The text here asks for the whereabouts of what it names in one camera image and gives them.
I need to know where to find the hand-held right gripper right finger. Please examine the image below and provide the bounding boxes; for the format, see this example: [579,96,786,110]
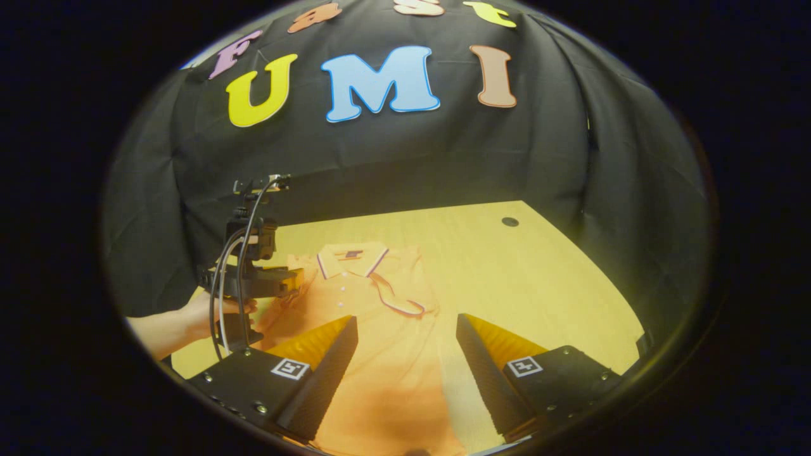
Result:
[455,313,625,444]

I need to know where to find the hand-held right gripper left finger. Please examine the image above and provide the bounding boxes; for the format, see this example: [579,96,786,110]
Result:
[187,315,361,444]

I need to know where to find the orange T-shirt with striped collar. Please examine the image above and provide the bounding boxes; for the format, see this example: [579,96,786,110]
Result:
[253,242,471,456]

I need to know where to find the black backdrop cloth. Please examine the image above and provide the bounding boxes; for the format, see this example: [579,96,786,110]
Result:
[101,0,710,343]

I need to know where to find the black cable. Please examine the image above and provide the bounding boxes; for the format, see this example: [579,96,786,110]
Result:
[209,179,283,362]

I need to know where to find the white cable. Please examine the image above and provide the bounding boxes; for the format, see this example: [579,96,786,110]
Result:
[217,236,249,339]

